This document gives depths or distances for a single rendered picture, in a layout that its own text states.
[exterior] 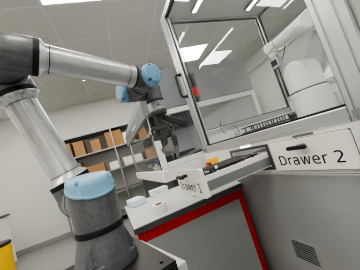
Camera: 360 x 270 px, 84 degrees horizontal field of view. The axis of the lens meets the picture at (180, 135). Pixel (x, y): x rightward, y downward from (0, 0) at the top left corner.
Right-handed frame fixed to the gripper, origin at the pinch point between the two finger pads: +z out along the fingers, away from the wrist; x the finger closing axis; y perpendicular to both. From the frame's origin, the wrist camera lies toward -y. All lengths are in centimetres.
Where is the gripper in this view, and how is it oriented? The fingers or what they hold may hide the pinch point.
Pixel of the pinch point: (177, 154)
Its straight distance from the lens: 86.7
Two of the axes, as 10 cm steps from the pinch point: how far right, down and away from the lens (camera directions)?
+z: 3.1, 9.5, -0.7
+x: 3.2, -1.8, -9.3
